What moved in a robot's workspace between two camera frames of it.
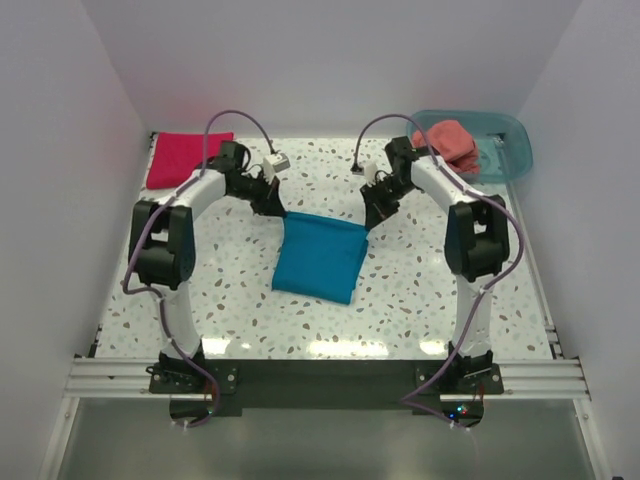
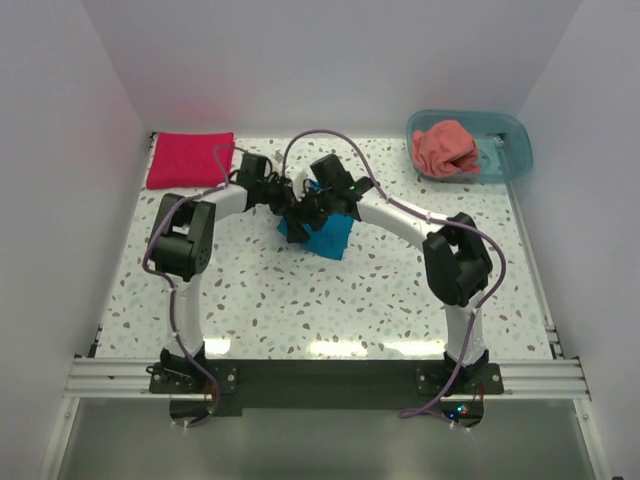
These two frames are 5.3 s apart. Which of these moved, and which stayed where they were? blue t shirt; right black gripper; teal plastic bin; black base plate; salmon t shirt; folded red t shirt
Moved: blue t shirt; right black gripper
Stayed: folded red t shirt; teal plastic bin; black base plate; salmon t shirt
